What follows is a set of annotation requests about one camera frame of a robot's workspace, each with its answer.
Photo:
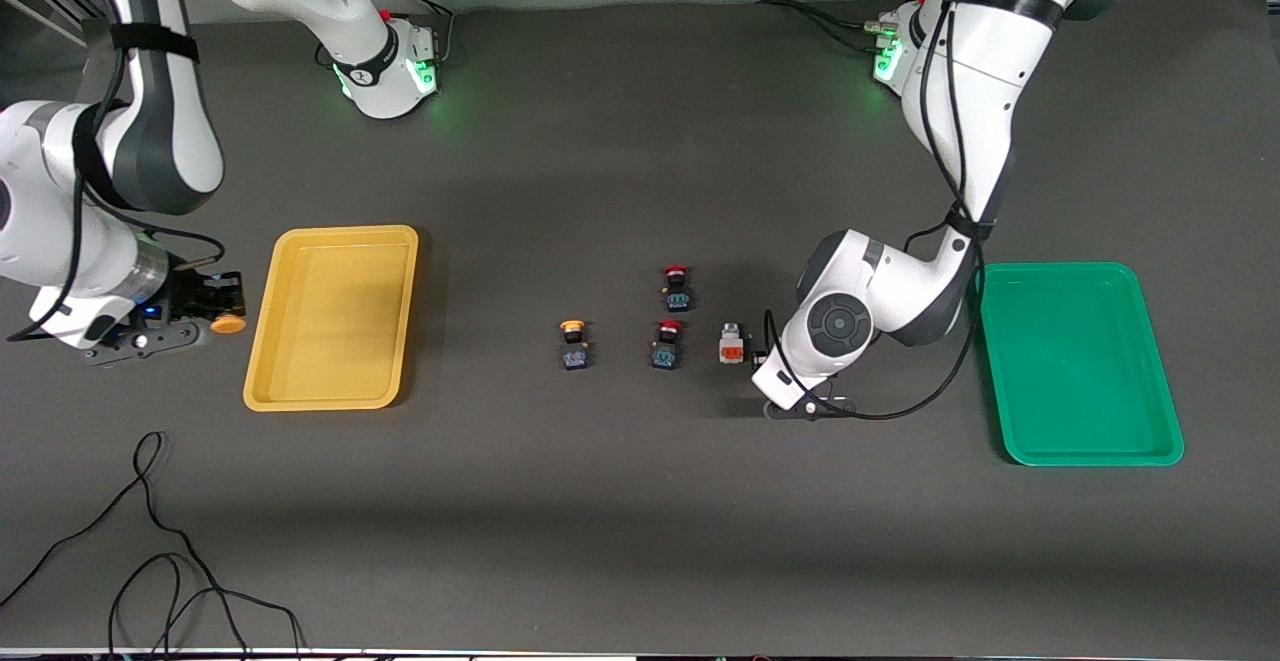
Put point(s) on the yellow mushroom button red contact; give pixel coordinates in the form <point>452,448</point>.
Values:
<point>575,351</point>

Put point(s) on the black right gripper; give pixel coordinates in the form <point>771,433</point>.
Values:
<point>187,295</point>

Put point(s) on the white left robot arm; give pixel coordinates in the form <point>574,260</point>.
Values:
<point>990,91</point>

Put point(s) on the white orange push button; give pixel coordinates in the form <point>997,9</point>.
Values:
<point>732,343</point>

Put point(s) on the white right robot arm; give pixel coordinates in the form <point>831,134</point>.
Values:
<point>40,201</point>

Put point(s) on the red mushroom push button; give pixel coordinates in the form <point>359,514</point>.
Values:
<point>667,349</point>
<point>677,291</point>

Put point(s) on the yellow plastic tray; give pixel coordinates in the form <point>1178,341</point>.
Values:
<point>330,321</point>

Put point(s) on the green plastic tray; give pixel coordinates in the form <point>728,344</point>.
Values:
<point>1080,371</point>

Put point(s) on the metal frame rail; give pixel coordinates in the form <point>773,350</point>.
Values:
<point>30,1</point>

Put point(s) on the yellow mushroom button green contact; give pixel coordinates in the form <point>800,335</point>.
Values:
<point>228,325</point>

